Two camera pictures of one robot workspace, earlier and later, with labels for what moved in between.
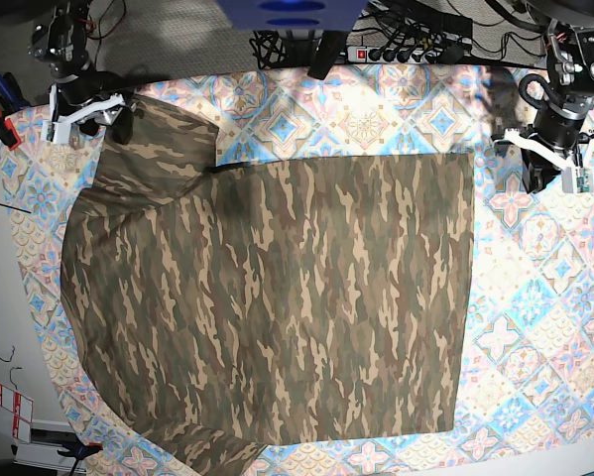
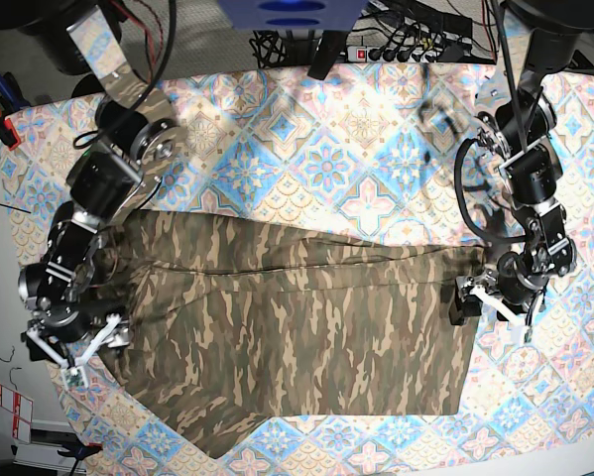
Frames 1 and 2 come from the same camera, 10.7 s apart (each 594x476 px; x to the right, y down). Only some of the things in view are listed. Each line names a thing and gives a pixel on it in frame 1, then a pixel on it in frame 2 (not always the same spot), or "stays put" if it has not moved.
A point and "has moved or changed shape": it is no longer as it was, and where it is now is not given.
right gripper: (541, 161) -> (513, 289)
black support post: (330, 46) stays put
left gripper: (101, 112) -> (69, 341)
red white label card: (22, 408) stays put
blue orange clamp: (80, 451) stays put
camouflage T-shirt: (217, 309) has moved or changed shape
